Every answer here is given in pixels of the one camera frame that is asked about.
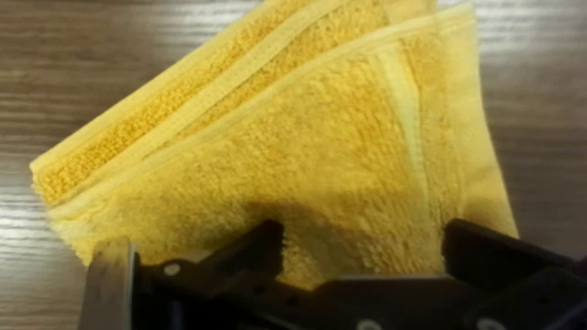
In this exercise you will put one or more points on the yellow towel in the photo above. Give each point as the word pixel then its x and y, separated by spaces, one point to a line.
pixel 306 152

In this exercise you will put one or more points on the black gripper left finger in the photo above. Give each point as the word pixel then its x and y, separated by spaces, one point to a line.
pixel 111 289

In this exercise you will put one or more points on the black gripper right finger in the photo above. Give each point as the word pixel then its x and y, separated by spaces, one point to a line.
pixel 526 280

